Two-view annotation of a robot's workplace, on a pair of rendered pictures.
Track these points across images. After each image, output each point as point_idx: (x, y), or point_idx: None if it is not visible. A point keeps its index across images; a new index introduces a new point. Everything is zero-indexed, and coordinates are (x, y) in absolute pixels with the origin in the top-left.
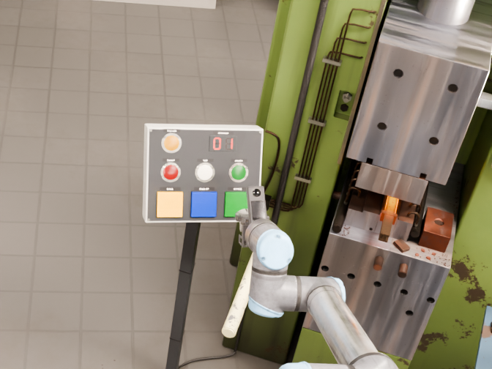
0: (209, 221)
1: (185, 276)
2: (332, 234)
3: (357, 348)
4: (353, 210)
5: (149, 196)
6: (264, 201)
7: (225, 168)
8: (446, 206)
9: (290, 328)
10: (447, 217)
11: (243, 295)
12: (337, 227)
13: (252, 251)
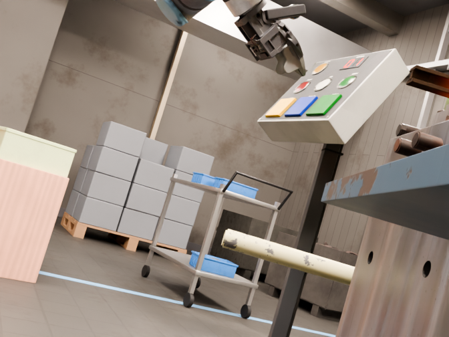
0: (292, 120)
1: (289, 267)
2: (391, 139)
3: None
4: (437, 113)
5: (275, 103)
6: (289, 6)
7: (339, 79)
8: None
9: None
10: None
11: (287, 247)
12: (399, 125)
13: (237, 27)
